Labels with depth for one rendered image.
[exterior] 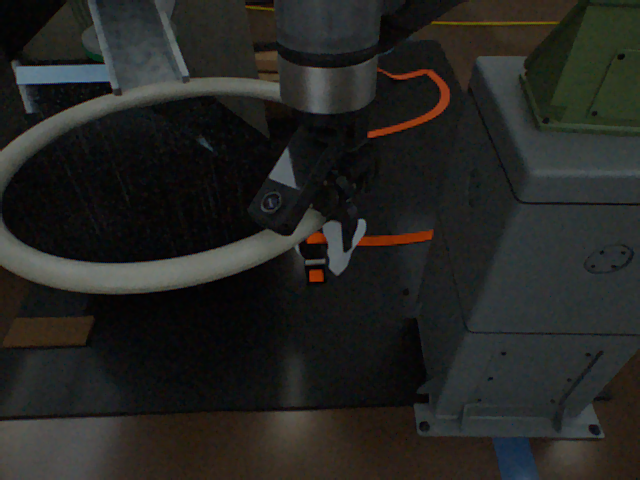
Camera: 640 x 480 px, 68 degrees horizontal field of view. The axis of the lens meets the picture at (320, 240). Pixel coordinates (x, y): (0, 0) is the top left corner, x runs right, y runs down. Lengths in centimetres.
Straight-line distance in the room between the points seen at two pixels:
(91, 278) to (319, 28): 30
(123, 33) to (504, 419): 130
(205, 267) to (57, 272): 14
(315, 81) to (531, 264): 62
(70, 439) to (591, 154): 139
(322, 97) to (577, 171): 49
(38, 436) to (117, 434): 21
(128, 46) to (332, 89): 63
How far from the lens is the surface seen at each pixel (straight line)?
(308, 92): 43
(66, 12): 155
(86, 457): 150
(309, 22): 41
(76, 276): 51
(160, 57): 96
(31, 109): 128
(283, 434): 139
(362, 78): 43
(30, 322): 178
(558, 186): 82
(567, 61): 84
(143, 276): 48
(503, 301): 101
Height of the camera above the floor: 129
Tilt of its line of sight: 46 degrees down
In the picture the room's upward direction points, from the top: straight up
